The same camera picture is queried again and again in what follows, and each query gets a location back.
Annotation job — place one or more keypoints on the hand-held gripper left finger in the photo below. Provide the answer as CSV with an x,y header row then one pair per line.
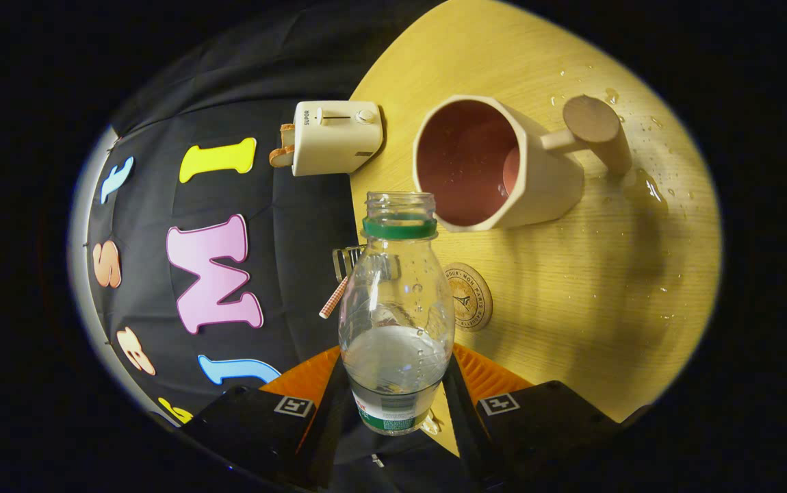
x,y
328,438

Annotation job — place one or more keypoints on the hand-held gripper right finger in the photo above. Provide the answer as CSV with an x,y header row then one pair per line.
x,y
465,438

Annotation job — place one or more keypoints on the clear plastic juice bottle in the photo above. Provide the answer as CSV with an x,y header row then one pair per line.
x,y
397,356

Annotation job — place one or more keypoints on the round cork coaster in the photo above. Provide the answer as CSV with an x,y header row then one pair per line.
x,y
472,298

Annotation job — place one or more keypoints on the checked paper straw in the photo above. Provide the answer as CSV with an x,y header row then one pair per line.
x,y
332,300

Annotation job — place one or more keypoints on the wooden table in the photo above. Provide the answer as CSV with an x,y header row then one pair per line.
x,y
571,287

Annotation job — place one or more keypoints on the black backdrop cloth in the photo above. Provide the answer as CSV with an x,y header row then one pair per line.
x,y
298,226

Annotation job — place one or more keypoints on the tall toast slice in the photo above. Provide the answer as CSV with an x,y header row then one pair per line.
x,y
281,157

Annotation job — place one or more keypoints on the white toaster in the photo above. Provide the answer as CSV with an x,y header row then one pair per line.
x,y
335,140

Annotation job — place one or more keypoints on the short toast slice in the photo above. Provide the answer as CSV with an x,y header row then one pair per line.
x,y
288,135

